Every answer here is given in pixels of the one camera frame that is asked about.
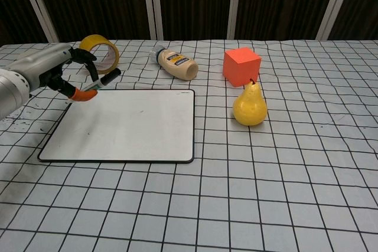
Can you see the orange cube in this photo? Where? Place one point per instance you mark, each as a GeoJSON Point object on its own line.
{"type": "Point", "coordinates": [236, 69]}

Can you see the white screen frame post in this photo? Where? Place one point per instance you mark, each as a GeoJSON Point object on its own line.
{"type": "Point", "coordinates": [39, 7]}
{"type": "Point", "coordinates": [335, 4]}
{"type": "Point", "coordinates": [152, 4]}
{"type": "Point", "coordinates": [235, 4]}

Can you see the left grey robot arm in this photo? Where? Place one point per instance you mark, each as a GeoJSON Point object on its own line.
{"type": "Point", "coordinates": [11, 95]}

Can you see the yellow packing tape roll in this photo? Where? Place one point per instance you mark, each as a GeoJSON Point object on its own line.
{"type": "Point", "coordinates": [91, 41]}

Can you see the white dry-erase board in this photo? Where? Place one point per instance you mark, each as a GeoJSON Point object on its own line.
{"type": "Point", "coordinates": [124, 128]}

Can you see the whiteboard marker with black cap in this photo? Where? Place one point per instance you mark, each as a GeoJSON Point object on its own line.
{"type": "Point", "coordinates": [109, 77]}

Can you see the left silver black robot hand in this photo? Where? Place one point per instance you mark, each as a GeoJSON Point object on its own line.
{"type": "Point", "coordinates": [41, 63]}

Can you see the beige mayonnaise squeeze bottle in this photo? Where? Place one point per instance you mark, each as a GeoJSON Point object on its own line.
{"type": "Point", "coordinates": [177, 66]}

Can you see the white black-checked tablecloth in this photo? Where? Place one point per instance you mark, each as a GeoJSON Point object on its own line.
{"type": "Point", "coordinates": [265, 175]}

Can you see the yellow pear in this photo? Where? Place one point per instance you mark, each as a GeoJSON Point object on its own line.
{"type": "Point", "coordinates": [249, 110]}

